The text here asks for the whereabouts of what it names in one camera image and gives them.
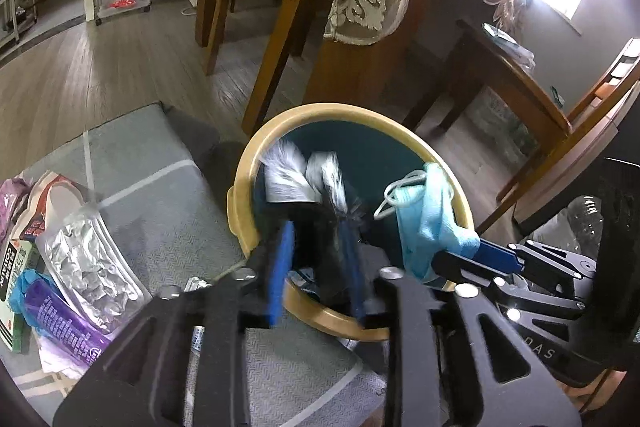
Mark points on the black and white wrapper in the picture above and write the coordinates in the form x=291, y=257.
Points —
x=287, y=177

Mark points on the red and white bag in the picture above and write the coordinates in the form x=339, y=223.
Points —
x=55, y=197

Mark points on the metal storage rack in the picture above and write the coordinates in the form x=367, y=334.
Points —
x=20, y=7

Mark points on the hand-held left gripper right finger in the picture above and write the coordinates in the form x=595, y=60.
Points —
x=352, y=267

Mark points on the purple snack packet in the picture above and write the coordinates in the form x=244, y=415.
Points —
x=10, y=202

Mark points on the wooden chair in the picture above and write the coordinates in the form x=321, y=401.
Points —
x=575, y=147
x=280, y=32

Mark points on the wooden dining table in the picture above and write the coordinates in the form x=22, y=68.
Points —
x=380, y=67

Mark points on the white packet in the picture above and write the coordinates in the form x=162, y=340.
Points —
x=510, y=44

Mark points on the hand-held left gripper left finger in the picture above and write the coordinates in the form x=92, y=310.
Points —
x=280, y=267

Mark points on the green and white box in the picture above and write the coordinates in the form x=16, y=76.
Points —
x=10, y=287

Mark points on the clear plastic bottle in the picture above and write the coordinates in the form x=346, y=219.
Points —
x=582, y=217

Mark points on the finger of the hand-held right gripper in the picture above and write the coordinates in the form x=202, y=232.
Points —
x=460, y=269
x=495, y=254

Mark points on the small wooden side table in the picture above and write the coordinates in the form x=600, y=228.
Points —
x=500, y=72

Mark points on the person's right hand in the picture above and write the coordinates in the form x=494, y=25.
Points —
x=597, y=389

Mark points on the clear bag with foil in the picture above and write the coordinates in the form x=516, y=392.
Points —
x=85, y=257

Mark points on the grey checked floor mat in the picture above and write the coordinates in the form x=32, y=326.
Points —
x=165, y=197

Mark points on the purple bottle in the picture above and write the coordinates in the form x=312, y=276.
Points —
x=55, y=317

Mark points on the clear plastic package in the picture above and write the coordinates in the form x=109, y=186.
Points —
x=500, y=122

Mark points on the yellow-rimmed teal waste bin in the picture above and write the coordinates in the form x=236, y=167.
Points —
x=380, y=157

